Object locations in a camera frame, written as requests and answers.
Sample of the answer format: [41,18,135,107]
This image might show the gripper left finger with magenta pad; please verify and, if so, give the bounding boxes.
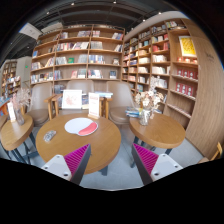
[42,144,91,185]

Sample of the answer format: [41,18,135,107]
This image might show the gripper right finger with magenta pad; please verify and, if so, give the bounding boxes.
[132,144,182,185]

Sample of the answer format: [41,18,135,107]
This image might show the white and red mouse pad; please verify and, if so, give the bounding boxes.
[64,117,98,136]

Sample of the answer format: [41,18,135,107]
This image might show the round wooden centre table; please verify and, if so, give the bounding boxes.
[36,114,121,174]

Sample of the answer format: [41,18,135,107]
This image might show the round wooden table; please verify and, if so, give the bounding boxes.
[129,113,185,154]
[1,114,37,164]
[36,114,121,174]

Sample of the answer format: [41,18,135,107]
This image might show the round wooden right table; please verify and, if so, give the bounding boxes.
[129,113,185,154]

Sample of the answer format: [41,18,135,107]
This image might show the stack of books on chair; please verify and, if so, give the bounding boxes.
[125,107,141,117]

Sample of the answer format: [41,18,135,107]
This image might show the white picture display board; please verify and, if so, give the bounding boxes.
[62,90,82,109]

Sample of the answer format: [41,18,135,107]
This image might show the glass vase with dried flowers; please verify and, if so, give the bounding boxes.
[135,90,164,126]

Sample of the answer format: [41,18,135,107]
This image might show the round wooden left table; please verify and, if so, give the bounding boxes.
[1,114,37,164]

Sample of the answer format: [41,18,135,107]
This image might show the white standing sign card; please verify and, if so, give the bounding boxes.
[88,92,100,118]

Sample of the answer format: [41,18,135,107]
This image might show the small wooden display table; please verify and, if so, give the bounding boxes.
[45,94,111,120]

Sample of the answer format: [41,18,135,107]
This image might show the beige chair left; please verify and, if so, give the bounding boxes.
[27,82,52,126]

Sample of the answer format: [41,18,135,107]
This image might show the beige chair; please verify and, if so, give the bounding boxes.
[106,81,134,125]
[27,82,52,126]
[66,80,94,94]

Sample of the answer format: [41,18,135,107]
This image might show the beige chair right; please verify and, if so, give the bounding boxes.
[106,81,134,125]

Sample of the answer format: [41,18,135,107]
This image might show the beige chair middle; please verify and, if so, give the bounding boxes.
[66,80,94,94]

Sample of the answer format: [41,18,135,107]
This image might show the left vase with dried flowers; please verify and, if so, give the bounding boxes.
[12,88,31,125]

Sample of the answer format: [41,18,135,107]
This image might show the white menu card left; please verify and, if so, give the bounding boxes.
[7,102,16,122]

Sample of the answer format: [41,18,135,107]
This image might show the distant wooden bookshelf left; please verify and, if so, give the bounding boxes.
[2,60,21,98]

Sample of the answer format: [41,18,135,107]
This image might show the large wooden bookshelf right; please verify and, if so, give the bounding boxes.
[122,17,224,159]

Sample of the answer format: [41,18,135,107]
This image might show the large wooden bookshelf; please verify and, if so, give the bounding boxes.
[30,24,124,90]
[122,17,224,159]

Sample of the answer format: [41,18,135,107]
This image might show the large wooden bookshelf centre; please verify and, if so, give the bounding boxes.
[30,24,124,90]

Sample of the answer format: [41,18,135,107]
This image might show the yellow poster on shelf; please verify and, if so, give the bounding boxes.
[179,36,196,57]

